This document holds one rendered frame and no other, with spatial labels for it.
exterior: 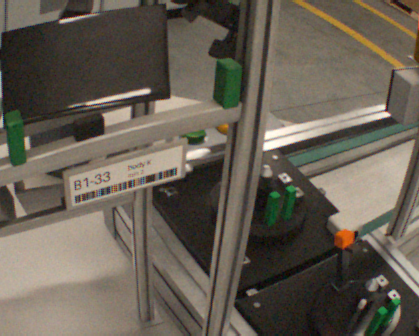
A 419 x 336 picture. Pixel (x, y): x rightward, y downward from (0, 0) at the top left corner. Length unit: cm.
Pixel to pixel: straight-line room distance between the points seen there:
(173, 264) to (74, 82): 42
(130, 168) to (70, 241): 57
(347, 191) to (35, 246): 56
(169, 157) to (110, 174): 4
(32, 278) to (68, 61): 54
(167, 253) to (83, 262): 18
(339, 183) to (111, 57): 69
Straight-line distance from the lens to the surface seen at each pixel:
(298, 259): 76
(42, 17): 375
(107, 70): 38
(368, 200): 98
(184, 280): 72
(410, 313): 74
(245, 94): 37
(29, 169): 33
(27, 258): 89
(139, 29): 38
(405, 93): 70
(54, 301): 82
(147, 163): 36
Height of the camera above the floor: 150
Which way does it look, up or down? 36 degrees down
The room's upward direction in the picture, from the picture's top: 6 degrees clockwise
